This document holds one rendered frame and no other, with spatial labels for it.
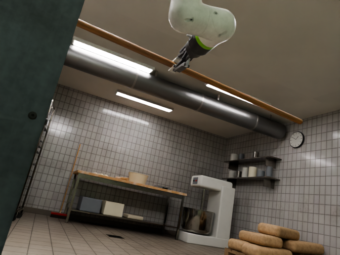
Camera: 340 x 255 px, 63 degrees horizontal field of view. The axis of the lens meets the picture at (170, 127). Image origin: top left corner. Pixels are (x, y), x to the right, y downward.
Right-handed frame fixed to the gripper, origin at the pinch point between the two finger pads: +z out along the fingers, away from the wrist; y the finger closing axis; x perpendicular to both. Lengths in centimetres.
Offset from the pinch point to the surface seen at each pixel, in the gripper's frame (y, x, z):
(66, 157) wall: -4, -8, 496
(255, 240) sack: 67, 249, 216
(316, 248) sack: 58, 341, 194
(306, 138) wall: -124, 362, 243
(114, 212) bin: 78, 101, 427
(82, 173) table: 25, 23, 412
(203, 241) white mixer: 92, 274, 385
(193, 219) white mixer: 58, 246, 388
